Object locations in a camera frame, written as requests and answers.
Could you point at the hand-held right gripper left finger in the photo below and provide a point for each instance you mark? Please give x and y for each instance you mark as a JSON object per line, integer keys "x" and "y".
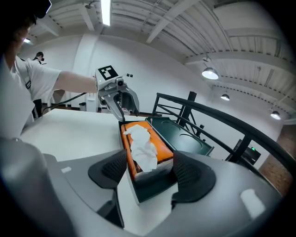
{"x": 108, "y": 170}

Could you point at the person's head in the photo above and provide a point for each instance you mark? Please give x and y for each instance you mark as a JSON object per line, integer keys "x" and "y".
{"x": 12, "y": 44}

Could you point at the black box with green light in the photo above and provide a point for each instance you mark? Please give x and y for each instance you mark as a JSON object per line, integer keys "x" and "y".
{"x": 252, "y": 155}

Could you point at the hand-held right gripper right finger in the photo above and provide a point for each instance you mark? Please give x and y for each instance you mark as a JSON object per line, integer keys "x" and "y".
{"x": 194, "y": 179}

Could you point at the orange tissue pack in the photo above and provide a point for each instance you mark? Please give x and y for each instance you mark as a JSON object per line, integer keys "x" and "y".
{"x": 163, "y": 145}

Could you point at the person's left forearm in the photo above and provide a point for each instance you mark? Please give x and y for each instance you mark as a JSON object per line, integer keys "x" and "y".
{"x": 76, "y": 82}

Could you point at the dark green box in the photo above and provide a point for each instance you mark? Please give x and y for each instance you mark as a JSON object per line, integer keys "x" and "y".
{"x": 182, "y": 139}

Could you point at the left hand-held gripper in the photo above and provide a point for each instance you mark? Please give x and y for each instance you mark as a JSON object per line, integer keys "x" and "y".
{"x": 107, "y": 79}

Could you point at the round pendant lamp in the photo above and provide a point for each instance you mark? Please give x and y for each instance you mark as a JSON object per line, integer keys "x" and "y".
{"x": 210, "y": 73}
{"x": 225, "y": 97}
{"x": 275, "y": 115}

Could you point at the black tray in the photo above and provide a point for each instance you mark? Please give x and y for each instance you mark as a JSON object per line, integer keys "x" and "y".
{"x": 151, "y": 189}

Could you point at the black wall sockets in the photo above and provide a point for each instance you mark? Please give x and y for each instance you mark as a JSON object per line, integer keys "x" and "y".
{"x": 129, "y": 75}

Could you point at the dark waste bin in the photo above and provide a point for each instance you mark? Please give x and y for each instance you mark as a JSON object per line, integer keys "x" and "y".
{"x": 82, "y": 106}

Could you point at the small ceiling sensor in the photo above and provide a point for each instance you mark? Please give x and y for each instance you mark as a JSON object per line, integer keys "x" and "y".
{"x": 89, "y": 5}

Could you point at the person's white shirt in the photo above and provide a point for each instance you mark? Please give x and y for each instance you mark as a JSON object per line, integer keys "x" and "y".
{"x": 14, "y": 104}

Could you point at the black head camera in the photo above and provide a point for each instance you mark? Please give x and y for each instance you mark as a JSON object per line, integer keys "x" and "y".
{"x": 42, "y": 8}

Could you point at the white tissue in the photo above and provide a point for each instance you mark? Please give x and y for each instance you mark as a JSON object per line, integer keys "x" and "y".
{"x": 143, "y": 148}

